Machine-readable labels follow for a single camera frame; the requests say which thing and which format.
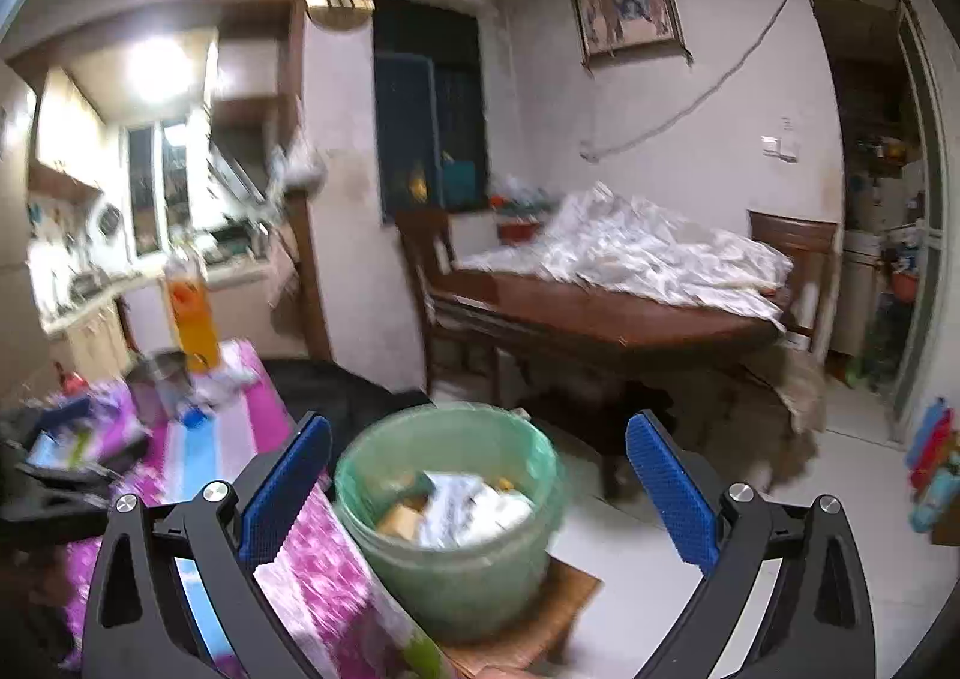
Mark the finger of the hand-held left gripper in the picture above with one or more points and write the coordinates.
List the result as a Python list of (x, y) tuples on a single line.
[(82, 470)]

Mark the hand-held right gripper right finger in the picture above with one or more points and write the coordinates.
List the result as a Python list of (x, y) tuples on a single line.
[(671, 491)]

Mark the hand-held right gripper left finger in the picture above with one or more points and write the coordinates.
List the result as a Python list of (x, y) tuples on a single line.
[(285, 491)]

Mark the white plastic wrapper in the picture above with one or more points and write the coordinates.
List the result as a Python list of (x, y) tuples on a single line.
[(450, 506)]

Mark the green lined trash bin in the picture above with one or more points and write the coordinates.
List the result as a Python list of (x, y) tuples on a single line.
[(465, 574)]

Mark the person's left forearm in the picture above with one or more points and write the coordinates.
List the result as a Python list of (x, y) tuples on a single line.
[(30, 611)]

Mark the purple floral striped tablecloth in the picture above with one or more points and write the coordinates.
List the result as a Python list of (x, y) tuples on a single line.
[(330, 574)]

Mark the metal pot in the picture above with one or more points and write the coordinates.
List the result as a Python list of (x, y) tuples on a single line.
[(157, 386)]

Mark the blue bottle cap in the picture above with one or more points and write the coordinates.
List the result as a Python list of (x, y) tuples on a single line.
[(195, 416)]

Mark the grey glove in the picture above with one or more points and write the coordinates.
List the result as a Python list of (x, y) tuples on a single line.
[(225, 383)]

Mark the cream base kitchen cabinets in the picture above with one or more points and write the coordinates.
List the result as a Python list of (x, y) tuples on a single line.
[(94, 341)]

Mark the brown cardboard sheet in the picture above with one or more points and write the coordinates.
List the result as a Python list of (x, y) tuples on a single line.
[(555, 596)]

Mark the beige cloth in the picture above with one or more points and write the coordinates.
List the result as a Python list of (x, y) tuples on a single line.
[(795, 386)]

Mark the dark wooden table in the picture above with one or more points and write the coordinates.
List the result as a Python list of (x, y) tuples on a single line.
[(600, 326)]

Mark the orange juice bottle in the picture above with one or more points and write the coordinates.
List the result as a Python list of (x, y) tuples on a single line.
[(191, 319)]

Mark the hanging pink cloth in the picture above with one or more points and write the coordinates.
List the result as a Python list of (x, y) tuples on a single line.
[(283, 270)]

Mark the white plastic sheet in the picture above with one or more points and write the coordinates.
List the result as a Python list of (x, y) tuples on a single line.
[(637, 251)]

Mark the colourful plastic clutter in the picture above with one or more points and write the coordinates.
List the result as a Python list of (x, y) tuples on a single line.
[(934, 469)]

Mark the kitchen window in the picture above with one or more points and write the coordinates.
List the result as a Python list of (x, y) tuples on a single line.
[(157, 184)]

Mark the red plastic basin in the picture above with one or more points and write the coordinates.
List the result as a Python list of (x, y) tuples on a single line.
[(517, 231)]

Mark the red plastic bucket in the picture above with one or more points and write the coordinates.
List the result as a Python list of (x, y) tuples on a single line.
[(904, 285)]

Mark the metal range hood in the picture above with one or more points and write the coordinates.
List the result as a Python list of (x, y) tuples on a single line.
[(236, 173)]

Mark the hanging clear plastic bag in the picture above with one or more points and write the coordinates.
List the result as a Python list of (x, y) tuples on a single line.
[(300, 162)]

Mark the square ceiling light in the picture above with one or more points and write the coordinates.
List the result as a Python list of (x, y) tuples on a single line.
[(159, 70)]

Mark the dark window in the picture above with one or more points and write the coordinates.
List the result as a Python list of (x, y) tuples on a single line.
[(427, 109)]

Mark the cream wall kitchen cabinets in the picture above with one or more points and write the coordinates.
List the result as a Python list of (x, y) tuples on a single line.
[(67, 132)]

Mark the white wall switch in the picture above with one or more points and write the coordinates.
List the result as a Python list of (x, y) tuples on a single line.
[(780, 143)]

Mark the framed wall picture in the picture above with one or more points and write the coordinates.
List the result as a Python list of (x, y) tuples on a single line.
[(628, 15)]

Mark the round gold wall clock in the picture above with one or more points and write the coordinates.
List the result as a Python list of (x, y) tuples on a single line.
[(339, 3)]

